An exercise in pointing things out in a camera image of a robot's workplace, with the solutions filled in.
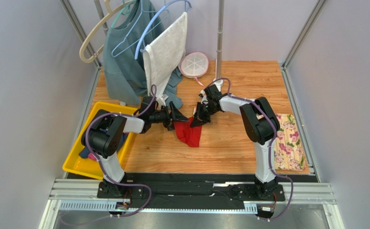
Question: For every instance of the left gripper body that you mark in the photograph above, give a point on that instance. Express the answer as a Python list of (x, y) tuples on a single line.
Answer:
[(163, 117)]

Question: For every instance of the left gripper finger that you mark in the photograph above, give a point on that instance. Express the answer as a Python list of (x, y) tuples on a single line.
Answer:
[(176, 115), (170, 126)]

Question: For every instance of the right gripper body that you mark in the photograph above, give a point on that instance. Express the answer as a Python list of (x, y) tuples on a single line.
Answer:
[(202, 111)]

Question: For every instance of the red paper napkin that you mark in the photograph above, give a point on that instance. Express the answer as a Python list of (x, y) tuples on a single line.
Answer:
[(187, 134)]

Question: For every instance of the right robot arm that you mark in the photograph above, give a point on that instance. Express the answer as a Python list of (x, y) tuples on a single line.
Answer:
[(261, 126)]

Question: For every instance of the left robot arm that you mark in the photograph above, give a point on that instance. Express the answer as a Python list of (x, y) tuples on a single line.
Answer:
[(105, 134)]

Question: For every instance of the metal rack pole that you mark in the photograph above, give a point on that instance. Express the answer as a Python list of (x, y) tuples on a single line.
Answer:
[(101, 15), (218, 62)]

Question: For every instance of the pink white mesh bag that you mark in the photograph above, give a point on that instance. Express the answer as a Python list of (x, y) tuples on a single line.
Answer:
[(194, 66)]

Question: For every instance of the teal sweatshirt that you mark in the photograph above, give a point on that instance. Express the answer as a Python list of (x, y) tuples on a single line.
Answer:
[(125, 76)]

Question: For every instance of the white towel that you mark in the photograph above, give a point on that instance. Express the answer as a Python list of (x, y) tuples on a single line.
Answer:
[(163, 55)]

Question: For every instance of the pink cloth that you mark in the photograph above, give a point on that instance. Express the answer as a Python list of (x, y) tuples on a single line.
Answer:
[(92, 157)]

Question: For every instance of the navy blue cloth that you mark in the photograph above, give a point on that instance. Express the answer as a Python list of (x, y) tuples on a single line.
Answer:
[(84, 153)]

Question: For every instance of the floral tray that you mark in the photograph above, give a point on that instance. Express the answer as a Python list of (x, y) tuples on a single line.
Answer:
[(289, 151)]

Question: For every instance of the yellow plastic bin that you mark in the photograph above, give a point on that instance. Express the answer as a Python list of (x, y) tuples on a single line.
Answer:
[(85, 166)]

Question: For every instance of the left metal rack pole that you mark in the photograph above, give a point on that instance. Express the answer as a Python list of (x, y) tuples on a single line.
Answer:
[(101, 15)]

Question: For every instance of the blue hanger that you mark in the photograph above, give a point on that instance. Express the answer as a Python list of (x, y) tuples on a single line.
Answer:
[(140, 44)]

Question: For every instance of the green hanger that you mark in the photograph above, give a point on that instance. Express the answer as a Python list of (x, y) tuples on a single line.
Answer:
[(128, 5)]

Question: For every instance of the beige hanger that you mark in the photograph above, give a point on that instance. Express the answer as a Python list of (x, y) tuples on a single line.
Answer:
[(91, 49)]

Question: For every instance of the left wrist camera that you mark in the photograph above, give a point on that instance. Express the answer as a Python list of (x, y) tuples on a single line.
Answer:
[(161, 100)]

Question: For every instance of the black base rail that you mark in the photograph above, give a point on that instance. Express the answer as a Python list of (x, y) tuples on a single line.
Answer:
[(190, 191)]

